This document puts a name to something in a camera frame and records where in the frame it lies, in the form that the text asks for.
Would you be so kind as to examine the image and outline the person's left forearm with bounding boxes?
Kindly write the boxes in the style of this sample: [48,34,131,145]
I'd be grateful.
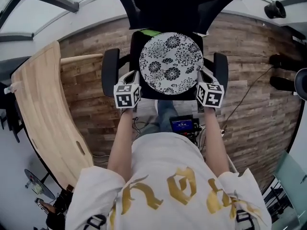
[107,108,135,184]

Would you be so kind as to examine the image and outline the person's left harness buckle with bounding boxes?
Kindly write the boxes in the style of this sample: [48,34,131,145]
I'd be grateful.
[86,214,107,230]

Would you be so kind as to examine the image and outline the long black floor cable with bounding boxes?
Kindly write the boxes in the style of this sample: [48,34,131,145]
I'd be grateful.
[222,65,275,134]

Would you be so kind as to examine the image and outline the dark round base plate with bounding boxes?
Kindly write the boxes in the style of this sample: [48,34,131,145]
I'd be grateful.
[24,168,56,200]

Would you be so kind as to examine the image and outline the black waste bin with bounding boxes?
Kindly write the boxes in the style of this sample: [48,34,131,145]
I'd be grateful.
[264,0,287,19]

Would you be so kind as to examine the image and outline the person's harness buckle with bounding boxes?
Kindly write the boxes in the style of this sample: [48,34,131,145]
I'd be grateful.
[236,209,255,230]
[86,214,107,230]

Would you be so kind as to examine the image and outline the person's blue jeans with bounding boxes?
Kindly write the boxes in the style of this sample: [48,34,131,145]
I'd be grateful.
[139,100,177,138]

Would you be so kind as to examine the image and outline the white wire rack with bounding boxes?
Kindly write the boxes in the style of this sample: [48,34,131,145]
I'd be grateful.
[262,176,298,218]

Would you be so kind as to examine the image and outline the person's right harness buckle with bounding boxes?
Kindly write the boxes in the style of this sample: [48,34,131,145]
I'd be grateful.
[236,209,255,230]

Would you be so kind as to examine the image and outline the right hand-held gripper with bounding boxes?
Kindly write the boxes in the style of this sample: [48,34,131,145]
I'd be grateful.
[196,70,225,108]

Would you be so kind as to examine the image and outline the round floral black-white cushion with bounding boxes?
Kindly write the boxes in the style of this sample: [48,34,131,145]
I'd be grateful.
[139,32,205,96]

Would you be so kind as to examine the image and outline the person's right forearm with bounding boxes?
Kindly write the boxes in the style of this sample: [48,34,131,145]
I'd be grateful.
[203,106,230,178]

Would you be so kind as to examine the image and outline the black waist-mounted screen device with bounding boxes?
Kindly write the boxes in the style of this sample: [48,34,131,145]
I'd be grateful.
[169,115,202,138]

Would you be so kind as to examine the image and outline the frosted glass table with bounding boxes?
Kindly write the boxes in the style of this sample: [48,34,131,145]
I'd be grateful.
[273,149,307,230]

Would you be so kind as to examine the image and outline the small white packet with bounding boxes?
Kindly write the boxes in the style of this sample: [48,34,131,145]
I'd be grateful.
[3,84,18,94]

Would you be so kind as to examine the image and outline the black tangled cables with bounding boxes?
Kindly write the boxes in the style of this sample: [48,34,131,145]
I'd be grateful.
[131,116,150,134]

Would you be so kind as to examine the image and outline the curved light wooden desk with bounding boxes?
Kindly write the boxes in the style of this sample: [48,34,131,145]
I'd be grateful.
[11,41,104,191]

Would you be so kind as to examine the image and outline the black side chair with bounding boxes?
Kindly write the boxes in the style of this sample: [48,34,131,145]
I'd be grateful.
[0,80,24,143]

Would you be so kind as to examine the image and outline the green cloth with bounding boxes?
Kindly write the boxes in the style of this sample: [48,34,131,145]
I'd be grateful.
[140,28,163,37]

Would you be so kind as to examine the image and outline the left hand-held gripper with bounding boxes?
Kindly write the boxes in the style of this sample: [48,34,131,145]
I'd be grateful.
[113,70,142,109]

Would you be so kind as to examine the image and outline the grey rounded shell device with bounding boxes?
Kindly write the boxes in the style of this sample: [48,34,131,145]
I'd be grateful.
[294,68,307,100]

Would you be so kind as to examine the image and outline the large black-framed window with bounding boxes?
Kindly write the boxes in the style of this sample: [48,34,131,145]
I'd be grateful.
[0,0,80,43]

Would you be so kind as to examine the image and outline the black mesh office chair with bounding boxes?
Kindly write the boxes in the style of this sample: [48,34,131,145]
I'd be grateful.
[101,0,247,102]

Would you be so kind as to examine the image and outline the person's white gold-print t-shirt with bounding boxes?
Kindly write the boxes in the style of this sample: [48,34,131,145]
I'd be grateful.
[66,133,273,230]

